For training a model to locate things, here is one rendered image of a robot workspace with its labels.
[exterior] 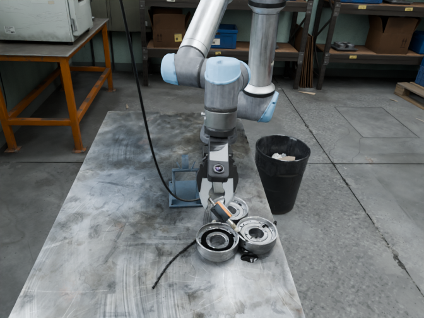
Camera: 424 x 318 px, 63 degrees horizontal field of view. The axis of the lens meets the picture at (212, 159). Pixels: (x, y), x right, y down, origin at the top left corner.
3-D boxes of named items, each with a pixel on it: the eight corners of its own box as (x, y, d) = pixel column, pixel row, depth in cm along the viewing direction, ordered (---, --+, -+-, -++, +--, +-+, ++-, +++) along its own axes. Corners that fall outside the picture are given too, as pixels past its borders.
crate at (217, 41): (234, 42, 443) (235, 24, 431) (236, 50, 410) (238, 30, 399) (193, 40, 441) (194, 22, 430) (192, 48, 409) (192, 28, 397)
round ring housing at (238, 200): (228, 202, 104) (229, 190, 102) (255, 220, 97) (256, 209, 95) (202, 216, 98) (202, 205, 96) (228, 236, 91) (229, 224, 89)
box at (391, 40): (412, 55, 425) (425, 17, 403) (371, 54, 421) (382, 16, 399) (394, 47, 462) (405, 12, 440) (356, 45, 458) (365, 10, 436)
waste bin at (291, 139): (305, 218, 222) (318, 161, 200) (253, 218, 220) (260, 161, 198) (291, 187, 251) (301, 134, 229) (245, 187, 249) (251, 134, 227)
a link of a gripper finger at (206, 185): (206, 199, 92) (213, 168, 88) (206, 211, 86) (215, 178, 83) (194, 197, 91) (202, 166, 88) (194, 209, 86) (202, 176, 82)
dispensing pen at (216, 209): (248, 249, 84) (202, 197, 85) (243, 249, 88) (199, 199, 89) (254, 243, 84) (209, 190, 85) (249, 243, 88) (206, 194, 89)
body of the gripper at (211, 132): (229, 165, 90) (233, 120, 85) (233, 180, 82) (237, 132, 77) (200, 164, 90) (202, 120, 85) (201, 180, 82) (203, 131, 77)
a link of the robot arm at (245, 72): (212, 55, 91) (199, 60, 81) (255, 60, 88) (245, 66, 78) (210, 85, 94) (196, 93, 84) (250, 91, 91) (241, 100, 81)
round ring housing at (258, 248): (257, 263, 84) (259, 251, 82) (226, 240, 90) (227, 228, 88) (283, 242, 90) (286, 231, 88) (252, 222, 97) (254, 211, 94)
